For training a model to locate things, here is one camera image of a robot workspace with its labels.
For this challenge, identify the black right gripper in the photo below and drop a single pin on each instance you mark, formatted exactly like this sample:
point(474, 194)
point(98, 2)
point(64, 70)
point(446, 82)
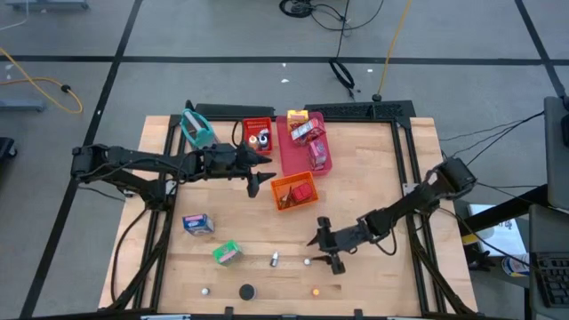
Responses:
point(344, 237)

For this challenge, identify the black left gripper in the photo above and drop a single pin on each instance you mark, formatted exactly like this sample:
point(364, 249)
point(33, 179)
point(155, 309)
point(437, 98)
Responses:
point(222, 162)

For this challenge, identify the small yellow-capped bottle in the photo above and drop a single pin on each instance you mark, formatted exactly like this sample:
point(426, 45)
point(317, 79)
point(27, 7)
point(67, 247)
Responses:
point(253, 142)

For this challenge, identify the brown snack wrapper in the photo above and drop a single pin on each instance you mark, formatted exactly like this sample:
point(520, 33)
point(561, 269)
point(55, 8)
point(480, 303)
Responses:
point(286, 199)

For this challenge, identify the red small box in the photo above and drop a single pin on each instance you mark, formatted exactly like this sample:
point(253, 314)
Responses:
point(302, 192)

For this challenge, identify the small grey bottle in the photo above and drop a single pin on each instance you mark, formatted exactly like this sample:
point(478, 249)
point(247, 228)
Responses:
point(274, 259)

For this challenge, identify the pink snack box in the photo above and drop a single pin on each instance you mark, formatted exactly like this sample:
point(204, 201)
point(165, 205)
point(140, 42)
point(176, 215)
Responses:
point(318, 154)

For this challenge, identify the red snack box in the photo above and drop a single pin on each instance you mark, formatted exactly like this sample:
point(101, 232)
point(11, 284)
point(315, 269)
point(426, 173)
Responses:
point(307, 131)

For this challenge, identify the yellow pops cereal box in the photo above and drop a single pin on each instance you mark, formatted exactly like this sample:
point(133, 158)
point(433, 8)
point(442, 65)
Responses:
point(297, 116)

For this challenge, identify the blue snack box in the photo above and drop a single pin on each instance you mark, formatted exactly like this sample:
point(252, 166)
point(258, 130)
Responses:
point(198, 224)

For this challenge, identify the black round disc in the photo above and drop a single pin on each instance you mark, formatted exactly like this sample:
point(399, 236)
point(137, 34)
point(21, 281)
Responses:
point(247, 292)

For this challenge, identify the green snack box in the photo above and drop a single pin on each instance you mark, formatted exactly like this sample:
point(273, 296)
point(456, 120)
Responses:
point(227, 252)

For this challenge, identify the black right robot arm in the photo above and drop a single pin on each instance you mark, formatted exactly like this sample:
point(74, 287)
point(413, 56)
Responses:
point(413, 200)

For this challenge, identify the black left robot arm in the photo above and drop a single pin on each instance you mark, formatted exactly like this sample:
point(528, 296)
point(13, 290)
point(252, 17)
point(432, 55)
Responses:
point(133, 160)

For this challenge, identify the orange plastic basket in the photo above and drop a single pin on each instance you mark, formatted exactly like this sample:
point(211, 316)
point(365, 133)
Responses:
point(280, 189)

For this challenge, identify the pink plastic tray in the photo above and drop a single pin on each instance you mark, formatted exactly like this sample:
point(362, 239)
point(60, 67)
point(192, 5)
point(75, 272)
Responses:
point(291, 160)

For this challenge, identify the red mesh plastic basket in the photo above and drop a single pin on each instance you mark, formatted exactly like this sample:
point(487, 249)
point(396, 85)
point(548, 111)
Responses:
point(251, 125)

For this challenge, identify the short black ridged panel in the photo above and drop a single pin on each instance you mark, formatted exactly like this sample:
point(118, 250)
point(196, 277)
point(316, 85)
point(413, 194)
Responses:
point(235, 109)

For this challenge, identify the teal-rimmed mesh strainer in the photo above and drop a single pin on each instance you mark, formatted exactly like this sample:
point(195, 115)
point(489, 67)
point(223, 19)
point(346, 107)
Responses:
point(200, 133)

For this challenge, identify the long black perforated panel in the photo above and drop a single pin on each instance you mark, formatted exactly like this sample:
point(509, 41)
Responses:
point(355, 109)

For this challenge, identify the white paper sheet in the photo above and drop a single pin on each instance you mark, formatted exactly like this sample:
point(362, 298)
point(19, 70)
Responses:
point(502, 231)

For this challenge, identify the black keyboard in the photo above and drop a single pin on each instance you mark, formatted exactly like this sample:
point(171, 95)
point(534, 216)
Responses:
point(553, 280)

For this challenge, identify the grey-blue floor bar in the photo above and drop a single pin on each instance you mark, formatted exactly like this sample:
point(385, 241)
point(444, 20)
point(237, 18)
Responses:
point(22, 105)
point(44, 4)

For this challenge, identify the grey monitor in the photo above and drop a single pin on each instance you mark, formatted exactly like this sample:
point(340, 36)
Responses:
point(558, 151)

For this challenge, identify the black caster foot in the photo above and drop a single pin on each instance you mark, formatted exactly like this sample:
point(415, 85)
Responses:
point(6, 149)

